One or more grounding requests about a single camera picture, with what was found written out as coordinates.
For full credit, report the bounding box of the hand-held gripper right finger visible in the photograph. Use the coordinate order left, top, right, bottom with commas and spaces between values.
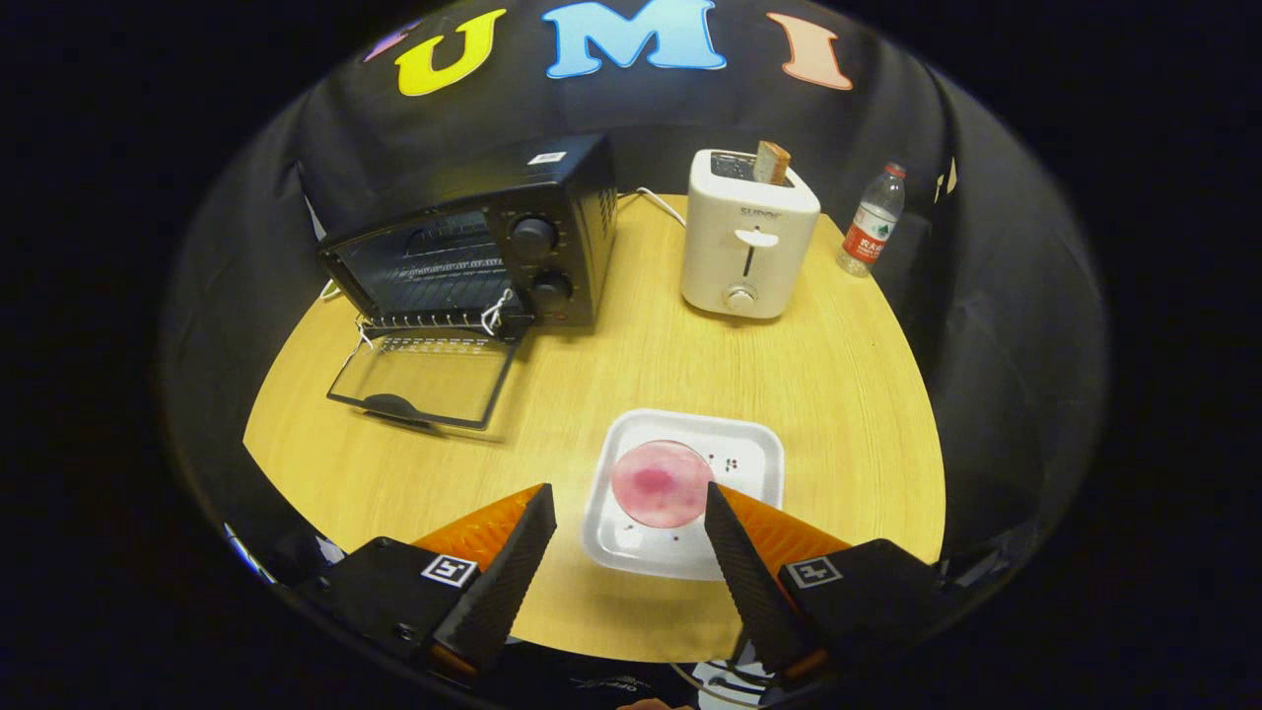
703, 481, 952, 687

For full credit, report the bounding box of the black toaster oven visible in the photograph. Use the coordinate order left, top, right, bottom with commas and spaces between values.
315, 133, 620, 435

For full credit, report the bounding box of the pink round meat slice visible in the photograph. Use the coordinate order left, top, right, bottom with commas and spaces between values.
610, 440, 716, 530

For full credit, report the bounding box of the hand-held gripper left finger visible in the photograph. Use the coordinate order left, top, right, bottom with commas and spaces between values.
296, 483, 558, 679

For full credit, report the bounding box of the white power cable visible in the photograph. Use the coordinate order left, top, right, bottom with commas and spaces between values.
617, 186, 688, 230

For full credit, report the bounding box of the white pop-up toaster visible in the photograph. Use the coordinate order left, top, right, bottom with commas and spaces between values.
679, 148, 822, 320

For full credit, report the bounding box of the plastic water bottle red label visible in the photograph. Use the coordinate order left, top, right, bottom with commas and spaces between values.
836, 163, 907, 278

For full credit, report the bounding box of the brown bread slice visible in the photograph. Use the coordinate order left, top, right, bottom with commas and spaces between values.
752, 139, 793, 187

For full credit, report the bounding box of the white square plate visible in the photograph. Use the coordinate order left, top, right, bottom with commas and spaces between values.
582, 408, 787, 583

